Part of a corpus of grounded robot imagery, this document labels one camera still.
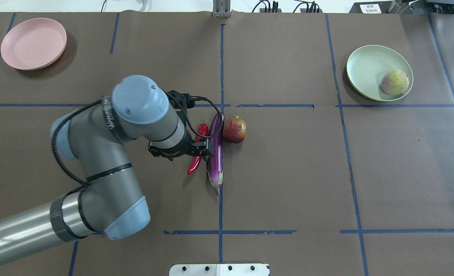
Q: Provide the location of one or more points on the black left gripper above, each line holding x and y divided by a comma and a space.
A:
172, 152

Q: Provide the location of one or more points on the purple eggplant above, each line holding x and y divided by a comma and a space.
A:
214, 164

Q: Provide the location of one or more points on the green pink peach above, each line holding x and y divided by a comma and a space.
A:
395, 82

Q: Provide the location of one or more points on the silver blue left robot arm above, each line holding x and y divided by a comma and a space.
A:
89, 146

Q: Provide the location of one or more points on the red chili pepper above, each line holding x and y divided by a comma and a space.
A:
202, 129

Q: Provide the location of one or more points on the red yellow pomegranate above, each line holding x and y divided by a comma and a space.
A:
234, 130

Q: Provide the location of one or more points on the light green plate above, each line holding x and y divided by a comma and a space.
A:
367, 65

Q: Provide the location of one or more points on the pink plate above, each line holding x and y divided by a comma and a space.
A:
34, 44

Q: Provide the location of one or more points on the white label card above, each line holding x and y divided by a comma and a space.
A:
370, 8

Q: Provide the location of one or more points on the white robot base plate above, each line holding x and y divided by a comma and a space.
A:
235, 269

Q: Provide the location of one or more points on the aluminium frame post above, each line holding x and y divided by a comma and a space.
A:
221, 9

